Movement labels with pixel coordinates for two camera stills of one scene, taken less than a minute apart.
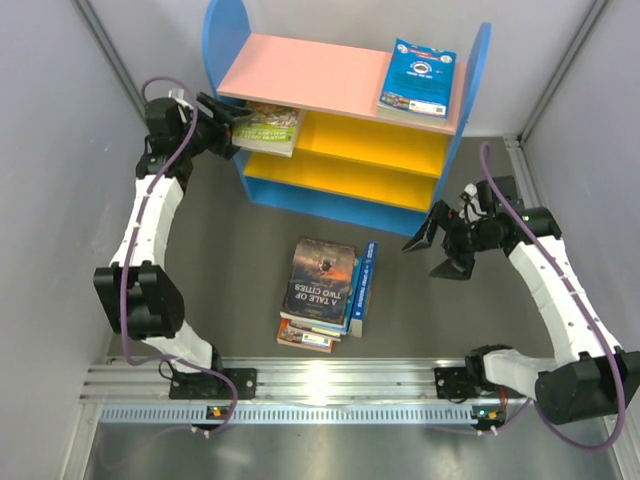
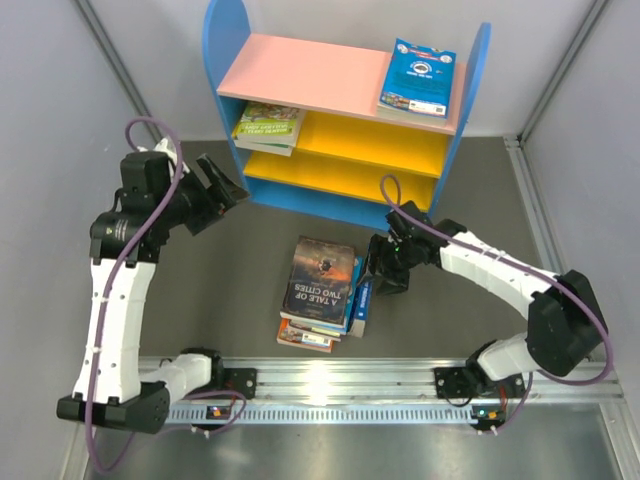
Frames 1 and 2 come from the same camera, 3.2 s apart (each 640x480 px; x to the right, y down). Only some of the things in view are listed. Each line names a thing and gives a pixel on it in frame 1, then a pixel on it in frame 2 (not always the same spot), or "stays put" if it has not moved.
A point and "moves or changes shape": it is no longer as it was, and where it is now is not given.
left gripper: (221, 117) to (220, 196)
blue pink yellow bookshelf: (350, 163) stays put
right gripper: (456, 266) to (394, 282)
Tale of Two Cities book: (320, 281) stays put
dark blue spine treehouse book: (368, 272) stays put
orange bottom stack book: (289, 335) stays put
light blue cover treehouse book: (418, 83) stays put
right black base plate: (453, 383) stays put
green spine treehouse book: (272, 131) moves or changes shape
